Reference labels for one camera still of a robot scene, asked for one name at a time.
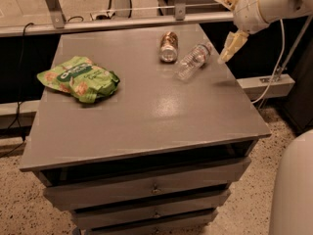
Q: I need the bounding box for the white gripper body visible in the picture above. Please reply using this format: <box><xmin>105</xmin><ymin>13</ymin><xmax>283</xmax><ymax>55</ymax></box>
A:
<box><xmin>233</xmin><ymin>0</ymin><xmax>269</xmax><ymax>34</ymax></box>

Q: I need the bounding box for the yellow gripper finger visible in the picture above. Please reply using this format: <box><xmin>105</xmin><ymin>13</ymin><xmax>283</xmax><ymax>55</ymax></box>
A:
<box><xmin>214</xmin><ymin>0</ymin><xmax>240</xmax><ymax>11</ymax></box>
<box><xmin>218</xmin><ymin>29</ymin><xmax>249</xmax><ymax>64</ymax></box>

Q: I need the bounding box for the clear plastic water bottle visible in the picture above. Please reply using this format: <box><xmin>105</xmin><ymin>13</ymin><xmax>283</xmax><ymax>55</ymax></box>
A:
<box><xmin>175</xmin><ymin>41</ymin><xmax>212</xmax><ymax>81</ymax></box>

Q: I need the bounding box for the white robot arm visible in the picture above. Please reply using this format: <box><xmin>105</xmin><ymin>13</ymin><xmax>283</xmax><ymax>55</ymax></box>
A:
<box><xmin>214</xmin><ymin>0</ymin><xmax>313</xmax><ymax>64</ymax></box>

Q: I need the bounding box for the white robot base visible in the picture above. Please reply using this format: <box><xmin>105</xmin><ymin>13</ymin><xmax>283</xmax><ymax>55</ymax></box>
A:
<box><xmin>269</xmin><ymin>130</ymin><xmax>313</xmax><ymax>235</ymax></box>

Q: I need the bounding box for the orange soda can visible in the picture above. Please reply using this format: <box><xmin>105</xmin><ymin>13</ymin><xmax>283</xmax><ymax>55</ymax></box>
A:
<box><xmin>158</xmin><ymin>31</ymin><xmax>178</xmax><ymax>63</ymax></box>

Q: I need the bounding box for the floor power outlet box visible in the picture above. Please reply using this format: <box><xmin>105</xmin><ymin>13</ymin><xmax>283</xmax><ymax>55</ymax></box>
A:
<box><xmin>90</xmin><ymin>12</ymin><xmax>115</xmax><ymax>21</ymax></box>

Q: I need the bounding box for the grey drawer cabinet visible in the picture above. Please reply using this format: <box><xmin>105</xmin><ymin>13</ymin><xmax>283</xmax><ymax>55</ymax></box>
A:
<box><xmin>21</xmin><ymin>28</ymin><xmax>270</xmax><ymax>235</ymax></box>

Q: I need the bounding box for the green chip bag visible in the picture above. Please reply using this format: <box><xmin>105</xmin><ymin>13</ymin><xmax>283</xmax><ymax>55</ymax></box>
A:
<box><xmin>37</xmin><ymin>56</ymin><xmax>119</xmax><ymax>104</ymax></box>

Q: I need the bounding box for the white cable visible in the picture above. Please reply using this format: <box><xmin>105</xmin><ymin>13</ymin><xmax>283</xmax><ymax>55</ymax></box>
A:
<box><xmin>251</xmin><ymin>19</ymin><xmax>287</xmax><ymax>105</ymax></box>

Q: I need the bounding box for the metal window rail frame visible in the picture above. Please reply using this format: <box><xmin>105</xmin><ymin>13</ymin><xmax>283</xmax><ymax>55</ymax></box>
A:
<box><xmin>0</xmin><ymin>0</ymin><xmax>233</xmax><ymax>37</ymax></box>

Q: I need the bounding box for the black power cable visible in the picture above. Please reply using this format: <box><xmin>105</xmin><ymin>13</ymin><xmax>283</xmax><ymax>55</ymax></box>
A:
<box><xmin>0</xmin><ymin>22</ymin><xmax>37</xmax><ymax>159</ymax></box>

